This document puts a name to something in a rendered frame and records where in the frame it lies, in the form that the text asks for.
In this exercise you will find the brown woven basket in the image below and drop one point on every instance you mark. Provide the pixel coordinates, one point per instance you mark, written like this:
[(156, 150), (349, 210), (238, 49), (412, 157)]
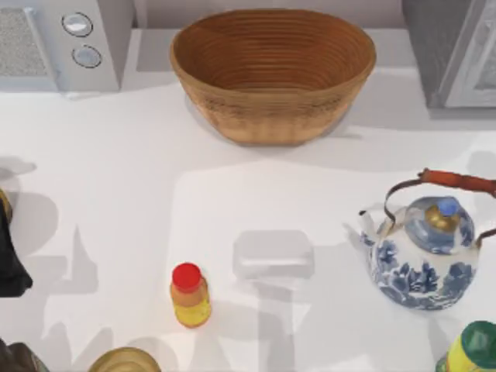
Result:
[(271, 77)]

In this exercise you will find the yellow bottle with red cap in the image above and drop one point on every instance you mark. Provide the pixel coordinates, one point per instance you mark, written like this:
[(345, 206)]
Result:
[(190, 296)]

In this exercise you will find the blue and white teapot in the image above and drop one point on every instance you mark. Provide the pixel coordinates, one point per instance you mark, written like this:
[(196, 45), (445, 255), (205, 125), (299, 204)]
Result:
[(422, 255)]

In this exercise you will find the round microwave knob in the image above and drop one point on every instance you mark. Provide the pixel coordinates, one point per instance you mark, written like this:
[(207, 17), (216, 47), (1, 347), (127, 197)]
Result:
[(86, 56), (76, 24)]

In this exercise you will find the tan round woven object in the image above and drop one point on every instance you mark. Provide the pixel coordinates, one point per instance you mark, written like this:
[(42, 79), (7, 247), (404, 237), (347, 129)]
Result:
[(124, 361)]

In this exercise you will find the grey cabinet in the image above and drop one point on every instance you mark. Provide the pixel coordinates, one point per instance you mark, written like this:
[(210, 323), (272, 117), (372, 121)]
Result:
[(453, 50)]

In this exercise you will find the pale microwave oven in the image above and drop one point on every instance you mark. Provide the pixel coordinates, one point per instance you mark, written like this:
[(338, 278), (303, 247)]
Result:
[(46, 42)]

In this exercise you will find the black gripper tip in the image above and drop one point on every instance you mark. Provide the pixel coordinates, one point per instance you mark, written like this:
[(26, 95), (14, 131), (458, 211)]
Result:
[(9, 259)]

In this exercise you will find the yellow bottle with green cap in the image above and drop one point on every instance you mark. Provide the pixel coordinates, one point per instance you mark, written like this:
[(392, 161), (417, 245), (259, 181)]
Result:
[(474, 348)]

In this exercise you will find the dark brown object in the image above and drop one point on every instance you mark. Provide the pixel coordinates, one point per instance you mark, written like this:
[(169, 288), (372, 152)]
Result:
[(17, 358)]

